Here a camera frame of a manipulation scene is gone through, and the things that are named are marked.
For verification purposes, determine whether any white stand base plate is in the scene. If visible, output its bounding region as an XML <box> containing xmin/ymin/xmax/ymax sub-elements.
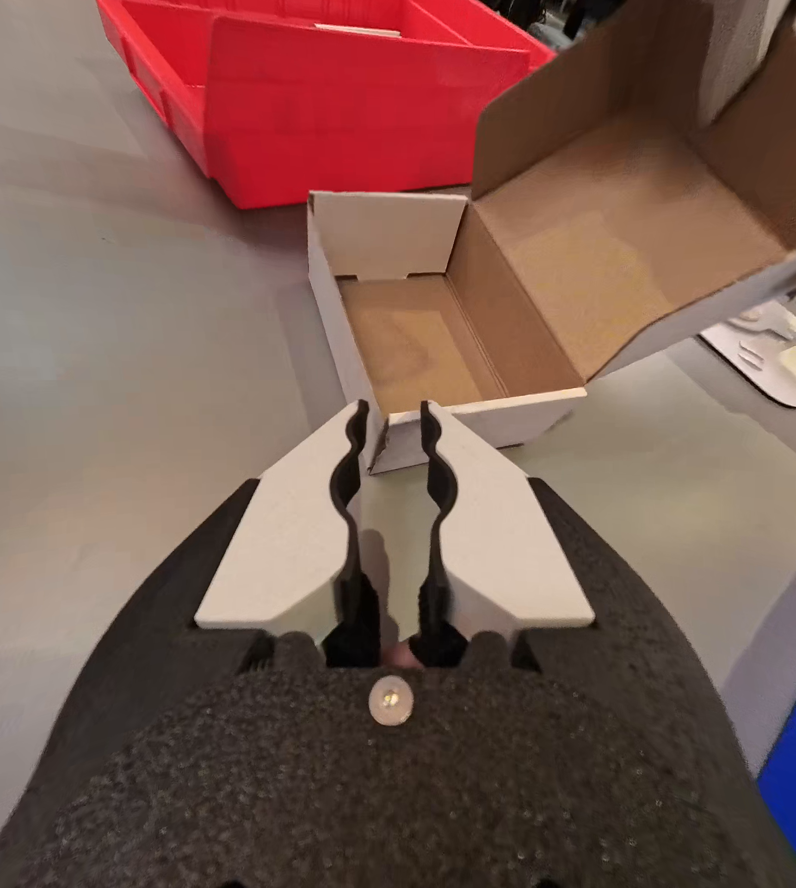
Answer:
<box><xmin>699</xmin><ymin>298</ymin><xmax>796</xmax><ymax>409</ymax></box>

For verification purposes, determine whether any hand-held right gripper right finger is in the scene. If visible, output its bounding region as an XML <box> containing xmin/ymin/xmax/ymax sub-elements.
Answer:
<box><xmin>417</xmin><ymin>399</ymin><xmax>596</xmax><ymax>646</ymax></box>

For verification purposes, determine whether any grey desk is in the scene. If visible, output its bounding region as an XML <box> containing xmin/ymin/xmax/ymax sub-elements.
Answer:
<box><xmin>0</xmin><ymin>0</ymin><xmax>796</xmax><ymax>854</ymax></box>

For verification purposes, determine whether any red plastic bin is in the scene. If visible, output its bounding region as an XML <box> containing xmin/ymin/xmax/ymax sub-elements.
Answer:
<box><xmin>96</xmin><ymin>0</ymin><xmax>557</xmax><ymax>210</ymax></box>

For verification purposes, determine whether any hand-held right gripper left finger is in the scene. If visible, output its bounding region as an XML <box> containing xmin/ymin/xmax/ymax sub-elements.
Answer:
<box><xmin>193</xmin><ymin>399</ymin><xmax>381</xmax><ymax>646</ymax></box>

